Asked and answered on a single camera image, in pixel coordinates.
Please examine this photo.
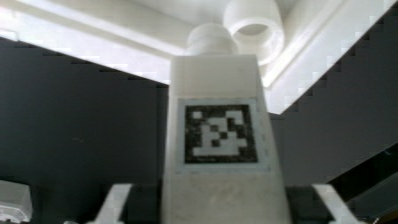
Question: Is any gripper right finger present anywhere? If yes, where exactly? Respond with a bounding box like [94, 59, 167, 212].
[313, 184, 364, 224]

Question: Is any white leg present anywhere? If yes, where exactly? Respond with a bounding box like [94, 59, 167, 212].
[0, 180, 32, 224]
[162, 24, 291, 224]

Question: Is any white square tabletop part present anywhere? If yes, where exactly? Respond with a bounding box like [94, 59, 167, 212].
[0, 0, 398, 114]

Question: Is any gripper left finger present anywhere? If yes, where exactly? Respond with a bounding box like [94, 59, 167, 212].
[87, 184, 133, 224]

